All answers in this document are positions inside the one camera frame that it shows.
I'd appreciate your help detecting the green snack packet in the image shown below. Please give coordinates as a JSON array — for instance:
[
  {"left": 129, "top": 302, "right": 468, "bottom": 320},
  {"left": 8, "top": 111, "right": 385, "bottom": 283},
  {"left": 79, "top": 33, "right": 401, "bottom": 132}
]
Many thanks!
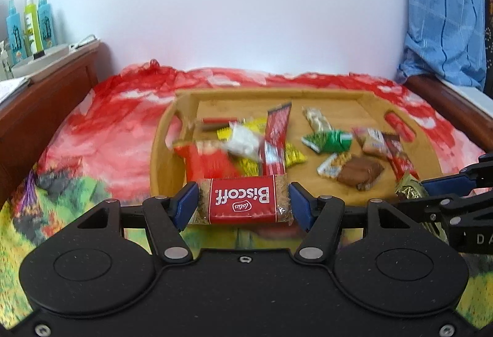
[{"left": 301, "top": 129, "right": 353, "bottom": 154}]

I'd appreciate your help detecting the dark red wafer packet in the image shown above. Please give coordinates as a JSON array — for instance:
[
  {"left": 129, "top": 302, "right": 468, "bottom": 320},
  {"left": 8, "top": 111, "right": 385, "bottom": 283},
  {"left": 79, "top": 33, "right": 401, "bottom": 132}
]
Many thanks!
[{"left": 383, "top": 133, "right": 418, "bottom": 182}]

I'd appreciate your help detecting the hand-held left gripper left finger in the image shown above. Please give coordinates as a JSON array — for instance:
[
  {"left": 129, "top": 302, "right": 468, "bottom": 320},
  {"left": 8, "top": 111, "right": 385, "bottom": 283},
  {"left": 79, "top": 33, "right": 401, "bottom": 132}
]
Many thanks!
[{"left": 77, "top": 181, "right": 200, "bottom": 265}]

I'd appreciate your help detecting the yellow snack packet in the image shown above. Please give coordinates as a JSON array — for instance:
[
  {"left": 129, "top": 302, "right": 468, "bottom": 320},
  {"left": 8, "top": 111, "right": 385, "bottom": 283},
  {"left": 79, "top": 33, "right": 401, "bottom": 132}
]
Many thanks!
[{"left": 218, "top": 117, "right": 308, "bottom": 173}]

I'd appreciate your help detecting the small pink beige packet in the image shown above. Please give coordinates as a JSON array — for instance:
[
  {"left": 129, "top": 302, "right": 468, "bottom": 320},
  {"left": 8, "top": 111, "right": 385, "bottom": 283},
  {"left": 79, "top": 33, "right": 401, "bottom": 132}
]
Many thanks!
[{"left": 353, "top": 127, "right": 389, "bottom": 158}]

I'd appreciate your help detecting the dark printed cardboard box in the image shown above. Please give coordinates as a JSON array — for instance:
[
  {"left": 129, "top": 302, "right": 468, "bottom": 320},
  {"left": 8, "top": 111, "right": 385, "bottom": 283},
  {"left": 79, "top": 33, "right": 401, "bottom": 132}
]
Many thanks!
[{"left": 483, "top": 0, "right": 493, "bottom": 91}]

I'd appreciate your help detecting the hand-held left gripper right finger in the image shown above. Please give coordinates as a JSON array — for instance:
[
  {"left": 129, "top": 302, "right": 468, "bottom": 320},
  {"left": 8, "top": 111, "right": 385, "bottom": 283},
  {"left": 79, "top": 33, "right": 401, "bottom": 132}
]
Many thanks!
[{"left": 288, "top": 181, "right": 409, "bottom": 265}]

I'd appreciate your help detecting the beige nut packet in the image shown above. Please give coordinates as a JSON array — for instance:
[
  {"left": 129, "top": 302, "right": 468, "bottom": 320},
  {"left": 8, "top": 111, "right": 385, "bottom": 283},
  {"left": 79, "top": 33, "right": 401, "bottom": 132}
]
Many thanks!
[{"left": 302, "top": 107, "right": 334, "bottom": 135}]

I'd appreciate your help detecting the green spray bottle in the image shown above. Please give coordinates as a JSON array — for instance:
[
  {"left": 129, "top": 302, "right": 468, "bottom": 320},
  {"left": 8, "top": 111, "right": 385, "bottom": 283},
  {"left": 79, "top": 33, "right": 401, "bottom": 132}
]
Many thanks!
[{"left": 23, "top": 0, "right": 44, "bottom": 55}]

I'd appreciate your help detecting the blue checked cloth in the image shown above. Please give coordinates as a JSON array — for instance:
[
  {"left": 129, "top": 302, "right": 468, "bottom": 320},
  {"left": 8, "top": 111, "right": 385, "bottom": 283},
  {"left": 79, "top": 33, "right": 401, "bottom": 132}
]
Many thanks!
[{"left": 397, "top": 0, "right": 488, "bottom": 89}]

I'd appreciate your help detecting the wooden serving tray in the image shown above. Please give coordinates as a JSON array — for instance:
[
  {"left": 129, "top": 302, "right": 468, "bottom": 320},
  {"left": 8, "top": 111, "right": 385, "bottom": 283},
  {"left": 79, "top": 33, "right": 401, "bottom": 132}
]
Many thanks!
[{"left": 150, "top": 88, "right": 443, "bottom": 207}]

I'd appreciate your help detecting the clear white candy packet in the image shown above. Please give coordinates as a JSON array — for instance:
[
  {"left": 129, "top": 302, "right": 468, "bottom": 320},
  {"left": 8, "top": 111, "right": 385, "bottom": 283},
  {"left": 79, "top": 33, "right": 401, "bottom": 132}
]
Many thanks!
[{"left": 225, "top": 121, "right": 266, "bottom": 160}]

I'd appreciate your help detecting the brown cookie packet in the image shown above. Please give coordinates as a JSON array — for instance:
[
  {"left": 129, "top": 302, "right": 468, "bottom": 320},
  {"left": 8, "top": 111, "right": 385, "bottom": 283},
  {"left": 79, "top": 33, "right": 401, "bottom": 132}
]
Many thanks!
[{"left": 316, "top": 152, "right": 386, "bottom": 191}]

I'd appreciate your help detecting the long red stick packet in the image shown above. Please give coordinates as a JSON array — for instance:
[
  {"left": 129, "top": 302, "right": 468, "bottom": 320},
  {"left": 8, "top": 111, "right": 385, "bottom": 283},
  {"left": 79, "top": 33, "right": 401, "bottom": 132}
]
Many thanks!
[{"left": 261, "top": 102, "right": 292, "bottom": 177}]

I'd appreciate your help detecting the white plastic container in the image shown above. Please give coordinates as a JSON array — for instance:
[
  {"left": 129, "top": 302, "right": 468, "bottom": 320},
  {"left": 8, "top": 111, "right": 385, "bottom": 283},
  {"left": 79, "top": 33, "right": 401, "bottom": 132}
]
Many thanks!
[{"left": 11, "top": 44, "right": 72, "bottom": 79}]

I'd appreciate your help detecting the stack of papers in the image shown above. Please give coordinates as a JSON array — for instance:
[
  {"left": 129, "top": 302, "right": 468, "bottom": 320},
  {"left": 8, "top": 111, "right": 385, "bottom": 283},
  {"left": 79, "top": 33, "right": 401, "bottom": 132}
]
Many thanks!
[{"left": 0, "top": 76, "right": 31, "bottom": 104}]

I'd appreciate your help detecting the orange red snack packet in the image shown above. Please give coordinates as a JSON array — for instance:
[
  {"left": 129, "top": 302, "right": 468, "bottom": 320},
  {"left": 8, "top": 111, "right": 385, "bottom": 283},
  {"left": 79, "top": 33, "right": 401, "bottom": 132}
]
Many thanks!
[{"left": 173, "top": 140, "right": 239, "bottom": 184}]

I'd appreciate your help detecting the curved wooden bed board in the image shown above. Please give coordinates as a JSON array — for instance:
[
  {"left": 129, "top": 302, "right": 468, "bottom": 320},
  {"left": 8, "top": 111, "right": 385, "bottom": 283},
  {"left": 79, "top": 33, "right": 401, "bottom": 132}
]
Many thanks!
[{"left": 404, "top": 74, "right": 493, "bottom": 153}]

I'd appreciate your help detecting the panelled wooden bed board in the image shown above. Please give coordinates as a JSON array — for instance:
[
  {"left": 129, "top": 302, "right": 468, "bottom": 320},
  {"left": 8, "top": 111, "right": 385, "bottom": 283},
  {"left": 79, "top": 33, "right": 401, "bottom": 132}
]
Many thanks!
[{"left": 0, "top": 40, "right": 112, "bottom": 203}]

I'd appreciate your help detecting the gold foil packet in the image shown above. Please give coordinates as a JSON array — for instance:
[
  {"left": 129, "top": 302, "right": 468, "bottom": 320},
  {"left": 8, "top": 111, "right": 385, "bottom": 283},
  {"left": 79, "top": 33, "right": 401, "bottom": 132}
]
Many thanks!
[{"left": 395, "top": 171, "right": 429, "bottom": 201}]

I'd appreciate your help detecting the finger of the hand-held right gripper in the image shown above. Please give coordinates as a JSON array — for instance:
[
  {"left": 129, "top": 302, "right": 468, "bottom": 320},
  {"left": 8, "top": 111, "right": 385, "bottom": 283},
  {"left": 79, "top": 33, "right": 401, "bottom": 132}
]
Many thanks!
[
  {"left": 421, "top": 151, "right": 493, "bottom": 197},
  {"left": 396, "top": 190, "right": 493, "bottom": 225}
]

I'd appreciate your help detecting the colourful printed blanket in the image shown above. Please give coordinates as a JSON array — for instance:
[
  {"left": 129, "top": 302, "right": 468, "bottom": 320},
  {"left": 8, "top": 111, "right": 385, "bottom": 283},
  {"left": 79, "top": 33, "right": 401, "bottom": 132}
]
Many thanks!
[{"left": 0, "top": 60, "right": 493, "bottom": 326}]

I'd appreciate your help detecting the white pump bottle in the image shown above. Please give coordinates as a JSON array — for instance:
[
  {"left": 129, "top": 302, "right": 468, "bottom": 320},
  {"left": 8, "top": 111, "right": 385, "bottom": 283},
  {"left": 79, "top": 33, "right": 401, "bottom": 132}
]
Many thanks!
[{"left": 0, "top": 40, "right": 10, "bottom": 79}]

